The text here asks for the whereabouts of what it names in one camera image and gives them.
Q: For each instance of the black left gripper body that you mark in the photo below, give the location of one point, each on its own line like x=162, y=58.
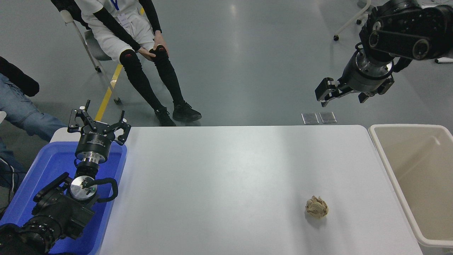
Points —
x=93, y=143

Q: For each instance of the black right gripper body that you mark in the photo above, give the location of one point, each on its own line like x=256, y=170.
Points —
x=361, y=84

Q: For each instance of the tan paper ball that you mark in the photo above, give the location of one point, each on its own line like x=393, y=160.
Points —
x=316, y=207

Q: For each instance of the seated person's left forearm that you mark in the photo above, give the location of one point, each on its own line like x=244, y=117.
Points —
x=152, y=16

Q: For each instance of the seated person's right forearm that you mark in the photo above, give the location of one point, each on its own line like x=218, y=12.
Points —
x=116, y=30

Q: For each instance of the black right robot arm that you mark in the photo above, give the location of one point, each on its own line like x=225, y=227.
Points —
x=407, y=28

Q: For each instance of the seated person's right hand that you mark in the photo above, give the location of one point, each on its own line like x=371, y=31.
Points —
x=147, y=54

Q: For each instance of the seated person's left hand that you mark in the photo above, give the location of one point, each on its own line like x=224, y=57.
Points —
x=160, y=38

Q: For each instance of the silver floor plate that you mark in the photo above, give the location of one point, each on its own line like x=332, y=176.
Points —
x=328, y=117
x=310, y=118

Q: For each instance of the blue plastic tray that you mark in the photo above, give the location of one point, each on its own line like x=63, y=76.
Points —
x=39, y=170

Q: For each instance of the white bar on floor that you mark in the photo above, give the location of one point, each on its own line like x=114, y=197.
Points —
x=444, y=61

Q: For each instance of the white rounded plastic piece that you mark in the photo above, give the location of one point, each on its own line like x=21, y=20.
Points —
x=3, y=117

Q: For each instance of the white-framed grey chair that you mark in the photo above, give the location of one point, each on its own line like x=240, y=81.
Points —
x=92, y=44

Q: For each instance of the grey chair with casters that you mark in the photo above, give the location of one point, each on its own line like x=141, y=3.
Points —
x=363, y=3

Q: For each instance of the large pale plastic bin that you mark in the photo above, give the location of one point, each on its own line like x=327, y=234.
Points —
x=424, y=170

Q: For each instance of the seated person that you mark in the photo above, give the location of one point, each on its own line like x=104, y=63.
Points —
x=106, y=35

